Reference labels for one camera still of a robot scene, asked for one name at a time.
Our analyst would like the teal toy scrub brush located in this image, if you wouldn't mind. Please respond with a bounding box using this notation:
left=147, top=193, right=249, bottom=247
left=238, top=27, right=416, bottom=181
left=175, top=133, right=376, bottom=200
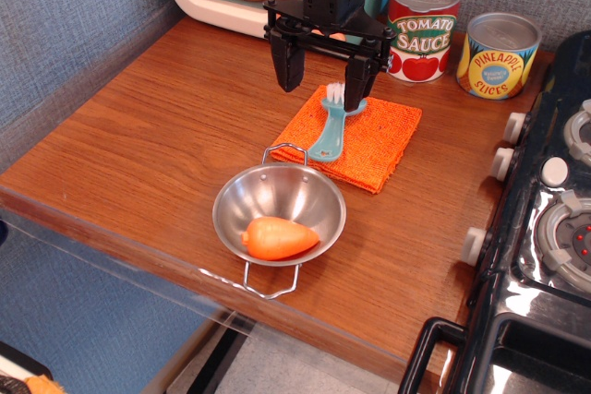
left=308, top=82, right=368, bottom=162

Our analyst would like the tomato sauce toy can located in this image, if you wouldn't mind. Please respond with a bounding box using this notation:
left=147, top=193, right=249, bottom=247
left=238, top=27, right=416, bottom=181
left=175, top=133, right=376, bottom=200
left=388, top=0, right=461, bottom=83

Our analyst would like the orange plastic toy carrot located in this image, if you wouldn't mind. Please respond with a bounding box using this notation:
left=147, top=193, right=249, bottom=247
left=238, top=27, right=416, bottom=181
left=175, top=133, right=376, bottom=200
left=241, top=217, right=320, bottom=261

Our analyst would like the small steel two-handled bowl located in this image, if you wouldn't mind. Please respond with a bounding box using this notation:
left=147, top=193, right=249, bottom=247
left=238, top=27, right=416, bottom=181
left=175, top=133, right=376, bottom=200
left=212, top=143, right=347, bottom=300

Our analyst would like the orange fuzzy object bottom left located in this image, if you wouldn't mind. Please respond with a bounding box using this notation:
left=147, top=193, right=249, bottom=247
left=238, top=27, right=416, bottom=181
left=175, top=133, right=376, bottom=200
left=1, top=376, right=66, bottom=394

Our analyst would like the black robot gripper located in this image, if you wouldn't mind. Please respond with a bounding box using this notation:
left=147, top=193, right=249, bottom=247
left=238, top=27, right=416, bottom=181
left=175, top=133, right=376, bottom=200
left=264, top=0, right=394, bottom=113

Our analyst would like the black toy stove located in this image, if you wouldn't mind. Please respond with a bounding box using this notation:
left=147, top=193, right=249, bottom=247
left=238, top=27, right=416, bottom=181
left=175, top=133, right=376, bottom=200
left=399, top=31, right=590, bottom=393

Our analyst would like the orange folded cloth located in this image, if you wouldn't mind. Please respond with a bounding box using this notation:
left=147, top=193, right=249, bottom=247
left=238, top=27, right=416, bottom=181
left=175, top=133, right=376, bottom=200
left=271, top=85, right=422, bottom=194

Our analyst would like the pineapple slices toy can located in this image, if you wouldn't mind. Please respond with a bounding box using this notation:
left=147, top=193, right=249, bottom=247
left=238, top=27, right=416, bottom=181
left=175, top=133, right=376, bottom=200
left=456, top=12, right=542, bottom=101

